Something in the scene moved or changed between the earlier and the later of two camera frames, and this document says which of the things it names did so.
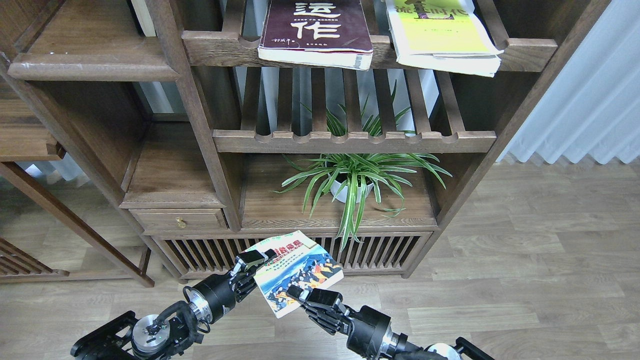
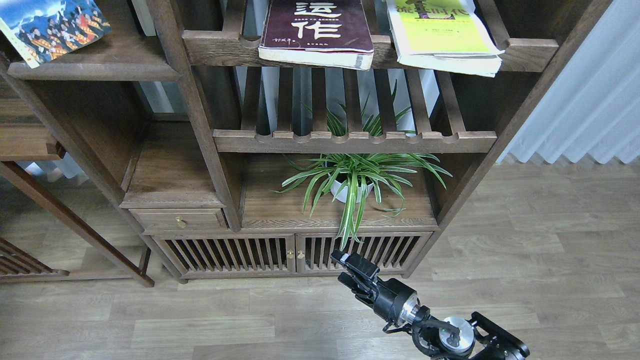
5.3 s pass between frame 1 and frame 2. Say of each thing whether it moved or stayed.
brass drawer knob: stayed
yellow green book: stayed
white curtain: stayed
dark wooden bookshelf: stayed
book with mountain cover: moved
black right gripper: moved
